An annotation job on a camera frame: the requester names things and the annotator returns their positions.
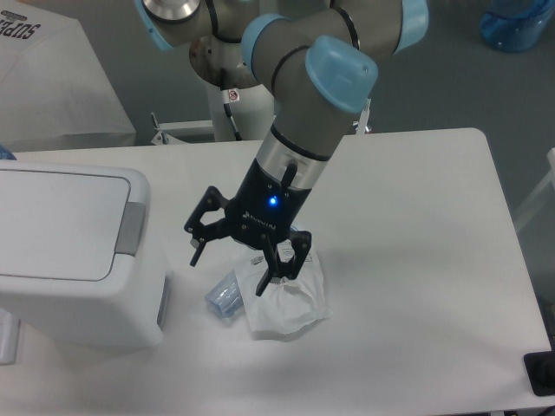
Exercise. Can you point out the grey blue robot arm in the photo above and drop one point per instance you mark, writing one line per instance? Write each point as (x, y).
(376, 28)

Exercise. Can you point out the white push-lid trash can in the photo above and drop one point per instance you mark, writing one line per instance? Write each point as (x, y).
(79, 260)

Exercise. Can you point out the white torn medical pouch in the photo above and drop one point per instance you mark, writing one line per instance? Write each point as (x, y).
(286, 306)

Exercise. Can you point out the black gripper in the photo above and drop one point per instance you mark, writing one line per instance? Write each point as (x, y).
(266, 208)

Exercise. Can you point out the blue transparent water bottle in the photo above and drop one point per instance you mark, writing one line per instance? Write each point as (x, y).
(515, 26)

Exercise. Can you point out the white rack at right edge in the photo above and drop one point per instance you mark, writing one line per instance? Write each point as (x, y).
(537, 199)

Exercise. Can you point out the black device at table edge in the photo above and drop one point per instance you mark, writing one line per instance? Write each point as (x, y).
(540, 370)

